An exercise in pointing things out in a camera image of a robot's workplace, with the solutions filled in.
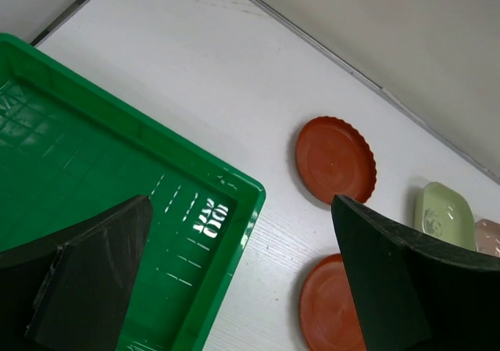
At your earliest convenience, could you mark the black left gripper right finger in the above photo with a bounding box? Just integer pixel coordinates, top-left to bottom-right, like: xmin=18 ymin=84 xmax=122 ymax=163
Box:
xmin=331 ymin=195 xmax=499 ymax=350

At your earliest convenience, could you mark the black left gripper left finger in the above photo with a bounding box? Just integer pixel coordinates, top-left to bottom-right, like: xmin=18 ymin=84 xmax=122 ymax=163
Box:
xmin=1 ymin=195 xmax=153 ymax=350

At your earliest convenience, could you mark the green square plate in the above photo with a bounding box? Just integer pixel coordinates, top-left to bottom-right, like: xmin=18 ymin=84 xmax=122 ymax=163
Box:
xmin=413 ymin=182 xmax=477 ymax=252

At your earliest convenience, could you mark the red round plate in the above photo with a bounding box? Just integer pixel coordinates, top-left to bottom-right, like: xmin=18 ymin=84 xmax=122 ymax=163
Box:
xmin=295 ymin=116 xmax=377 ymax=205
xmin=299 ymin=253 xmax=366 ymax=351

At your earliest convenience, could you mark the pink square plate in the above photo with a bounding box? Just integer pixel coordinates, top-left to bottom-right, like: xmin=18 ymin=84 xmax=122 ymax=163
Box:
xmin=475 ymin=219 xmax=500 ymax=257

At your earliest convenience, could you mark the green plastic bin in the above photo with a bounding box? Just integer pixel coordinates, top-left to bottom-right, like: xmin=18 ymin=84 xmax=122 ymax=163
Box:
xmin=1 ymin=34 xmax=266 ymax=350

